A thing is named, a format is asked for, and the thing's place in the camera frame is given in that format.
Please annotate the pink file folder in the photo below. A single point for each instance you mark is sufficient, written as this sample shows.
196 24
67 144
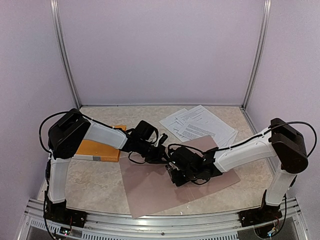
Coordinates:
153 188

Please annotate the right aluminium frame post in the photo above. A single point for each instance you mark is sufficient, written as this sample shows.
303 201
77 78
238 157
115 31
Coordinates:
258 53

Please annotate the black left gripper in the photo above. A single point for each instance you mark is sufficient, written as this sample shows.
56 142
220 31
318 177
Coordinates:
158 159

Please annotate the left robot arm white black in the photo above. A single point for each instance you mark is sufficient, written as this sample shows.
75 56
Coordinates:
66 135

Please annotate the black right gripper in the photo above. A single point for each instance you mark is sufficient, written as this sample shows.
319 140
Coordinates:
178 182

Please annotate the orange book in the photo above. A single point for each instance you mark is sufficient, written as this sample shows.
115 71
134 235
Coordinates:
93 151

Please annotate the front aluminium rail base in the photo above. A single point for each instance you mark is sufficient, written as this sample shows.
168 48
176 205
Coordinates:
111 226

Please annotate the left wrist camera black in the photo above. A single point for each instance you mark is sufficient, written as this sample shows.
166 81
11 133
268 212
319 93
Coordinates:
145 130

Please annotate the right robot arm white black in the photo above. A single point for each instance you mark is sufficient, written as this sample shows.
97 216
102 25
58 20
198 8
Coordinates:
279 140

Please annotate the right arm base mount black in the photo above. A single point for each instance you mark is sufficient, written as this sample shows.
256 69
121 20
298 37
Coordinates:
264 213

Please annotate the left aluminium frame post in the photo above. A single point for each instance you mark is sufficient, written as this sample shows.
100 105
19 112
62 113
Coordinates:
54 6

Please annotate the white printed paper stack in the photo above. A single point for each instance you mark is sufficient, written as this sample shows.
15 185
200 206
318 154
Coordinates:
199 122

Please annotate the white printed sheet far left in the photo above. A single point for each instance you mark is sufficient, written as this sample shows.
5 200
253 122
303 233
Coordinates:
171 122

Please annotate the aluminium frame post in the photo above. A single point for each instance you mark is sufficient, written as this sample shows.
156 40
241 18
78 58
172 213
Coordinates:
54 6
258 53

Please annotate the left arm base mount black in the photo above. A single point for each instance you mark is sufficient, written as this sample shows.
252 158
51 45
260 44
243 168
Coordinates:
59 213

